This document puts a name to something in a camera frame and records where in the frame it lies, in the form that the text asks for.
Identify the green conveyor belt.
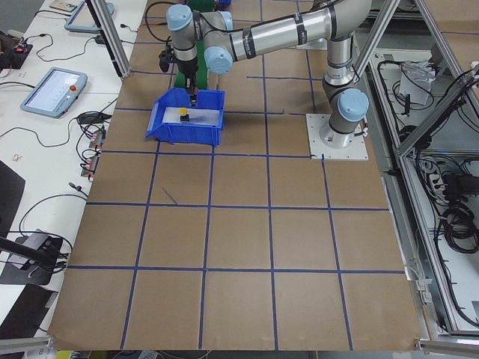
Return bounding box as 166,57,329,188
174,0,219,90

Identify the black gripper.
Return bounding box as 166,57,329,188
177,56,198,107

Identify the aluminium frame post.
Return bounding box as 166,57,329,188
85,0,131,79

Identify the teach pendant tablet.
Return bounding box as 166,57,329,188
20,67,88,118

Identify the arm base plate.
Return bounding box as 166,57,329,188
306,114,368,161

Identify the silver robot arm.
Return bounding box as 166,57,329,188
159,1,371,150

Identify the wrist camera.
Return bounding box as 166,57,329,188
159,50,173,73

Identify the white foam pad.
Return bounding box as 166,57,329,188
162,107,220,126

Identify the blue plastic bin left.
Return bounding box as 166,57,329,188
145,88,225,147

